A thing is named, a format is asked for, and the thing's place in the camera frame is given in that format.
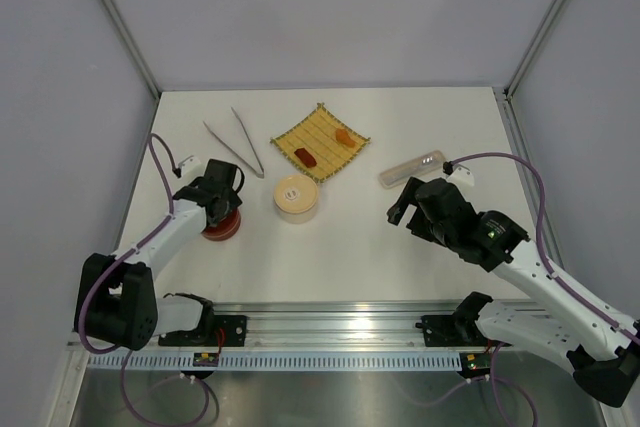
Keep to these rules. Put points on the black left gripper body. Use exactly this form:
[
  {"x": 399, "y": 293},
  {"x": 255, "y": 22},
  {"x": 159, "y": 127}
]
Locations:
[{"x": 232, "y": 203}]

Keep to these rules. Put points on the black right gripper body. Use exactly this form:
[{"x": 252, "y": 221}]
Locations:
[{"x": 444, "y": 237}]

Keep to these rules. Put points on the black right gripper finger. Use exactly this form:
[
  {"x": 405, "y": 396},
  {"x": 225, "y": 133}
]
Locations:
[
  {"x": 422, "y": 228},
  {"x": 406, "y": 199}
]

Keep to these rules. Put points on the red round lid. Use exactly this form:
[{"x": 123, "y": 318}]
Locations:
[{"x": 233, "y": 221}]

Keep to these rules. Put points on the metal serving tongs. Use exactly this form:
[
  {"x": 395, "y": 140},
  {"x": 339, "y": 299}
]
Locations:
[{"x": 231, "y": 132}]

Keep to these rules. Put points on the cream round lid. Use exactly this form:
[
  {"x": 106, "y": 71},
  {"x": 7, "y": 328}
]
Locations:
[{"x": 296, "y": 186}]

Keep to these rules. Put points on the beige steel lunch container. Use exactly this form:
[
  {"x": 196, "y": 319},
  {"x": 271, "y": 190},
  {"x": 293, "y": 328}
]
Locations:
[{"x": 297, "y": 211}]

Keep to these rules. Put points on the dark red meat slice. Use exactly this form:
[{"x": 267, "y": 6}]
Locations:
[{"x": 305, "y": 157}]

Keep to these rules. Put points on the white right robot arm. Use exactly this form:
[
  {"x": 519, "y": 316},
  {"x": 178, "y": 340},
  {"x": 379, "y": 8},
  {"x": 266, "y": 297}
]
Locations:
[{"x": 593, "y": 342}]

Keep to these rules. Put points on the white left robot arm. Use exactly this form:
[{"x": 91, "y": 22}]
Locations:
[{"x": 117, "y": 306}]

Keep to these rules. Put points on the red-based steel lunch container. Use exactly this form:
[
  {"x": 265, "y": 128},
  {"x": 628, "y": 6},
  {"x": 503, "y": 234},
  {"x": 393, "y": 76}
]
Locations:
[{"x": 218, "y": 235}]

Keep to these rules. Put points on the orange fried chicken piece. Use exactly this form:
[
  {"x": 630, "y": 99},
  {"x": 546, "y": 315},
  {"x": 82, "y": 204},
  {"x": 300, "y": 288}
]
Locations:
[{"x": 343, "y": 137}]

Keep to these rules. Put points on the woven bamboo tray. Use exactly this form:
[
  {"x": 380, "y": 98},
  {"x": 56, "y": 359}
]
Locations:
[{"x": 316, "y": 133}]

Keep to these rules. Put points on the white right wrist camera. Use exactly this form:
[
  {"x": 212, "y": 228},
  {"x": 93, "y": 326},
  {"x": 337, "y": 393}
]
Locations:
[{"x": 458, "y": 174}]

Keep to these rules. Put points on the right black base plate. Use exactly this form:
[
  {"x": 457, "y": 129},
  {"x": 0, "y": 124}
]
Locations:
[{"x": 452, "y": 331}]

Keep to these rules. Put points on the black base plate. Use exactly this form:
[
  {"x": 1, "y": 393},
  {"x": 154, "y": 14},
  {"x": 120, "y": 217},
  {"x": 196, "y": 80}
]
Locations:
[
  {"x": 225, "y": 330},
  {"x": 452, "y": 331}
]

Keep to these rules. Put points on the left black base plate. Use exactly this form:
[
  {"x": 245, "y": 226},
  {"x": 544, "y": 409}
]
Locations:
[{"x": 225, "y": 330}]

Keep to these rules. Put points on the aluminium mounting rail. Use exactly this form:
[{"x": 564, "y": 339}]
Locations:
[{"x": 303, "y": 325}]

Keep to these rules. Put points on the left aluminium frame post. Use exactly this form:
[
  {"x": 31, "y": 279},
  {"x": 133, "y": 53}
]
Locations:
[{"x": 131, "y": 47}]

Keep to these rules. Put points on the aluminium frame post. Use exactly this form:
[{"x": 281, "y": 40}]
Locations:
[
  {"x": 542, "y": 32},
  {"x": 131, "y": 47}
]

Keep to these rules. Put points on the white slotted cable duct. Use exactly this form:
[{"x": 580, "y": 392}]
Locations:
[{"x": 275, "y": 361}]

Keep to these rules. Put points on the right aluminium frame post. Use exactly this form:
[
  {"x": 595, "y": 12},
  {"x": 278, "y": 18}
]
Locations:
[{"x": 542, "y": 32}]

